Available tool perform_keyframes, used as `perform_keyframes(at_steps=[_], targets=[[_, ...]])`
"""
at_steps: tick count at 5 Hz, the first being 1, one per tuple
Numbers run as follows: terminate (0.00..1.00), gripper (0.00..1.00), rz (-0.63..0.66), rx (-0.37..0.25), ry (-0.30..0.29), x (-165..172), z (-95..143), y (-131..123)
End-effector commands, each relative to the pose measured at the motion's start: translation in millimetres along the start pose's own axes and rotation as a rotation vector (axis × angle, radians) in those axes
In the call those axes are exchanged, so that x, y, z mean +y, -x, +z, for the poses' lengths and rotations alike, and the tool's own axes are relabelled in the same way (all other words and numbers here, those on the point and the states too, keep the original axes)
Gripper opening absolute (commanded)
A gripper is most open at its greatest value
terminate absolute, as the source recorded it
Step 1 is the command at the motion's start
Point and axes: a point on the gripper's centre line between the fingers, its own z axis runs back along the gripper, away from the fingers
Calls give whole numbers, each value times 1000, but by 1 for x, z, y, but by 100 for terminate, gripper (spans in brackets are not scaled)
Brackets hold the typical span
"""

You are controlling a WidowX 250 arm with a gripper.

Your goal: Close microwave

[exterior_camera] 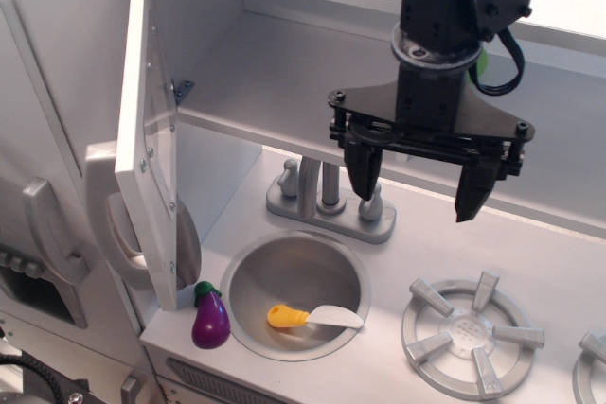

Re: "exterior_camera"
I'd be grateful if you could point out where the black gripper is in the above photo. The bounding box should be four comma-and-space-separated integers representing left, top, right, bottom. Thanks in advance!
328, 26, 535, 222

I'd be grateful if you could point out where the grey toy stove burner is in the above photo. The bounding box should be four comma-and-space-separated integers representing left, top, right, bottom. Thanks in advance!
401, 272, 545, 401

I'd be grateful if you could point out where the round steel sink bowl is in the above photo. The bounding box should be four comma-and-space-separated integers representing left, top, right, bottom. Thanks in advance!
221, 231, 371, 361

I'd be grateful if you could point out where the purple toy eggplant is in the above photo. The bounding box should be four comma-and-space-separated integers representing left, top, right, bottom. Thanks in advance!
191, 281, 231, 349

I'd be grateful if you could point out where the white toy kitchen cabinet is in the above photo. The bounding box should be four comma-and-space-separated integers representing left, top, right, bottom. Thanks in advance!
1, 0, 605, 403

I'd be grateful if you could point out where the yellow handled toy knife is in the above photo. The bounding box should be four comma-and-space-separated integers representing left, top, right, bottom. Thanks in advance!
266, 305, 364, 329

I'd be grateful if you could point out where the grey oven door handle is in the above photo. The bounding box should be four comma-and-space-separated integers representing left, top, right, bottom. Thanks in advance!
120, 376, 141, 404

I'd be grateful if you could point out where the grey toy faucet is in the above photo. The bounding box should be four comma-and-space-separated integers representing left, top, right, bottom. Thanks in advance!
266, 157, 397, 244

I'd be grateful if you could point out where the green toy pear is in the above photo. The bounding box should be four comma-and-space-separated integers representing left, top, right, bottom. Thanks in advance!
468, 48, 489, 81

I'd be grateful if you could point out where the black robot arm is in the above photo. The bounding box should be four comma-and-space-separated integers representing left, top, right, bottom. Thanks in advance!
328, 0, 535, 222

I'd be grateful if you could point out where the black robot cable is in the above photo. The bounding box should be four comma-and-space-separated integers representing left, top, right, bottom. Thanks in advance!
474, 27, 526, 96

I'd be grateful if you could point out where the grey fridge door handle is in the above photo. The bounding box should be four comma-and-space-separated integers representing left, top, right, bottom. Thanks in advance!
22, 177, 89, 286

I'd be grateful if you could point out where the white toy microwave door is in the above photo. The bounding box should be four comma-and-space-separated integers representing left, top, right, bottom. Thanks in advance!
83, 0, 202, 312

